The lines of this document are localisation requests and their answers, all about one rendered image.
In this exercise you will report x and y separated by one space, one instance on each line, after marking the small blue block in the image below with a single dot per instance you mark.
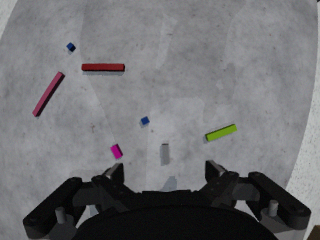
145 120
71 47

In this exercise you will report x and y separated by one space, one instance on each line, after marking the pink rod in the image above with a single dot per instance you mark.
48 94

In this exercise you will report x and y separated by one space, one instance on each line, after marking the small magenta block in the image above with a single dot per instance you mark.
116 151

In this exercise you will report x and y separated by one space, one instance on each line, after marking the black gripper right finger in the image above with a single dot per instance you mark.
284 215

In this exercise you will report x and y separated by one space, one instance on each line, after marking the red rod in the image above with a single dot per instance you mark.
104 67

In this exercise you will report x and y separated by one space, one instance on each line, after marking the small grey block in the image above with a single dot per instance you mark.
165 152

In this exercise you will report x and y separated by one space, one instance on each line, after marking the lime green rod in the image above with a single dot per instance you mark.
220 132

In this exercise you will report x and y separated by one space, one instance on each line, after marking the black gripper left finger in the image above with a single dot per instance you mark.
53 218

